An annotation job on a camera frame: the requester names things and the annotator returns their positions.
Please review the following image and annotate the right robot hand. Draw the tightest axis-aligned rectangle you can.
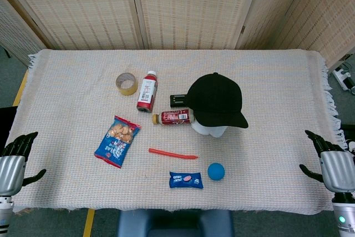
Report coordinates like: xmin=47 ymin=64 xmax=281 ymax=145
xmin=299 ymin=129 xmax=355 ymax=193

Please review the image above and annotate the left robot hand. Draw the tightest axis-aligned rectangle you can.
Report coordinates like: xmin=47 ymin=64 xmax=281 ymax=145
xmin=0 ymin=131 xmax=47 ymax=196

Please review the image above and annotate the black baseball cap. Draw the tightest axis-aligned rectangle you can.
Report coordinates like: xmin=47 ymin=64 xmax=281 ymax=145
xmin=185 ymin=72 xmax=249 ymax=129

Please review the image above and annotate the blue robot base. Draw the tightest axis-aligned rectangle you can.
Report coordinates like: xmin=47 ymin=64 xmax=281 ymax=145
xmin=116 ymin=209 xmax=235 ymax=237

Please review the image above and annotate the white foam mannequin head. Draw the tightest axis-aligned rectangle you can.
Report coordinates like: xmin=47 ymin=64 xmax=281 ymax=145
xmin=192 ymin=114 xmax=227 ymax=139

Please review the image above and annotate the woven fringed table cloth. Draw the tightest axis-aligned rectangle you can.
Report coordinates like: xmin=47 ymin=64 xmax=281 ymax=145
xmin=6 ymin=48 xmax=349 ymax=216

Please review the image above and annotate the blue biscuit snack bag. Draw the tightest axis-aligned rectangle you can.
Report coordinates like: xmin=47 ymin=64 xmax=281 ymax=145
xmin=94 ymin=115 xmax=142 ymax=169

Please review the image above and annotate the blue ball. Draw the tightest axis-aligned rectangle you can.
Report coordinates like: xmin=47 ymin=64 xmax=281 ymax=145
xmin=207 ymin=163 xmax=226 ymax=181

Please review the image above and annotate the brown packing tape roll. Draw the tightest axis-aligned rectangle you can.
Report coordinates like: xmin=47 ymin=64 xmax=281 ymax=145
xmin=115 ymin=72 xmax=139 ymax=97

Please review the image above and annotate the blue oreo cookie pack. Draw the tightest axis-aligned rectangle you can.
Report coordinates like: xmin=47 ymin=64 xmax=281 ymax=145
xmin=169 ymin=171 xmax=204 ymax=190

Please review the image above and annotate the red drink bottle white cap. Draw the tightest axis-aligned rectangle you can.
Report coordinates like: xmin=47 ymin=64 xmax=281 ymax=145
xmin=136 ymin=70 xmax=158 ymax=113

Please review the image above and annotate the red plastic stick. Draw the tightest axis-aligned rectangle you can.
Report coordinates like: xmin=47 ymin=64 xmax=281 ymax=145
xmin=148 ymin=148 xmax=199 ymax=160

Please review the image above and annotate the red drink bottle yellow cap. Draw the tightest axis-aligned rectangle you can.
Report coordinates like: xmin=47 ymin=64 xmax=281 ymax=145
xmin=151 ymin=108 xmax=196 ymax=126

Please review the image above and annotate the black rectangular device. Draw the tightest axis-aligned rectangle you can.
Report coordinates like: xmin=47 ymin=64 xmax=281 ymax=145
xmin=170 ymin=94 xmax=190 ymax=109

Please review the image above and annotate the woven folding screen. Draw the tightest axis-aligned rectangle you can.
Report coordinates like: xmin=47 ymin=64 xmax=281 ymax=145
xmin=0 ymin=0 xmax=355 ymax=70

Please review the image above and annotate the white equipment with cables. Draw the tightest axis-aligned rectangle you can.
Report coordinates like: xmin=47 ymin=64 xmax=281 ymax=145
xmin=332 ymin=53 xmax=355 ymax=95

